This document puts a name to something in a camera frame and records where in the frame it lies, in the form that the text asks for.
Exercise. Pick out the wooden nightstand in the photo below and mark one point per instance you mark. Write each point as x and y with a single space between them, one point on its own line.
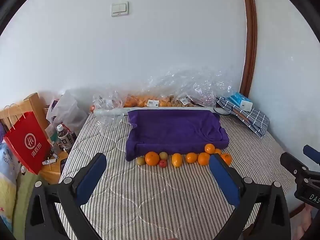
53 172

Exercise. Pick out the wooden headboard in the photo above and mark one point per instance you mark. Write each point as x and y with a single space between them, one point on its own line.
32 105

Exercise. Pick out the bag of oranges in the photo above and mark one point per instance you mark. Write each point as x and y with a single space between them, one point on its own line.
142 101

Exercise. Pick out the green fleece blanket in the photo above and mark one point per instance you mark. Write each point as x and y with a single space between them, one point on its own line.
25 200

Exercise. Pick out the brown wooden door frame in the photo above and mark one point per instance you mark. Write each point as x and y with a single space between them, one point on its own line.
250 37

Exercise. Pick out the tea bottle with white cap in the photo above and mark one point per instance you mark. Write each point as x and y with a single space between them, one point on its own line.
63 137

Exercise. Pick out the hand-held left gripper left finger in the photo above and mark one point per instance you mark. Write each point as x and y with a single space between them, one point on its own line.
91 177

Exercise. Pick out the mandarin orange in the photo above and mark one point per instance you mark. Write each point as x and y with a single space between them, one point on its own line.
191 157
218 151
209 148
228 158
203 159

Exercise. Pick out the yellow round fruit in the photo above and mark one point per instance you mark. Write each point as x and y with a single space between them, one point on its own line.
163 155

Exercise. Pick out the yellow-green round fruit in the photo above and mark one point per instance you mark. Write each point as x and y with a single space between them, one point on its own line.
140 160

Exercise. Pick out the blue checked cloth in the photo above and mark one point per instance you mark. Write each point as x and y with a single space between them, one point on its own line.
257 122

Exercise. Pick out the large orange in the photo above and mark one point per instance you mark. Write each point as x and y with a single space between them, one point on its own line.
152 158

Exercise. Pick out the white charger block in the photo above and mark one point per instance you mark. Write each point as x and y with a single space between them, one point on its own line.
246 105

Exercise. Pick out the red paper bag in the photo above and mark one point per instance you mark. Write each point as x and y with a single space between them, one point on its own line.
25 145

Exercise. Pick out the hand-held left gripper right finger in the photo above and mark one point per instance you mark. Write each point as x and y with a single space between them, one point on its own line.
223 180

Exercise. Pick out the white plastic bag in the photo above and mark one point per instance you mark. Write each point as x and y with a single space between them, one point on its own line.
66 107

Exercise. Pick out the yellow-orange oval citrus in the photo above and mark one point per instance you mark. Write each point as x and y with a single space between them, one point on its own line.
176 160

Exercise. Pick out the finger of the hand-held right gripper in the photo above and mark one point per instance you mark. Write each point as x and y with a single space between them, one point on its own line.
292 163
312 153

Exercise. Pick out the bag of brown nuts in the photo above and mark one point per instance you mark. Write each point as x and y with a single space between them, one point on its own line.
181 102

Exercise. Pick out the black phone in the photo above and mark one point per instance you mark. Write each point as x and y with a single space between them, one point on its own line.
62 165

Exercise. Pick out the printed blanket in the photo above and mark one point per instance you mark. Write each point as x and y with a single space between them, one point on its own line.
7 180

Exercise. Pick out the white wall light switch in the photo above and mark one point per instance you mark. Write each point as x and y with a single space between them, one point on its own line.
119 9

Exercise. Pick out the white plastic roll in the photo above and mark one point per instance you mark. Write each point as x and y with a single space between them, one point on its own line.
110 111

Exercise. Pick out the small clear bottle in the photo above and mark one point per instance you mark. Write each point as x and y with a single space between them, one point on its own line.
52 148

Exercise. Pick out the purple towel covered tray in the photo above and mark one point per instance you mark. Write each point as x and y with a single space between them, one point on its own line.
175 127

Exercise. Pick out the small red apple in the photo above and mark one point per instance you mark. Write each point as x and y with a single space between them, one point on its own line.
162 163

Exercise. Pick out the blue tissue pack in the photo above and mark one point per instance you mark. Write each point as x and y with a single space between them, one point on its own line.
236 97

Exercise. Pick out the large crumpled clear plastic bag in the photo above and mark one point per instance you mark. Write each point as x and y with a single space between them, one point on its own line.
192 82

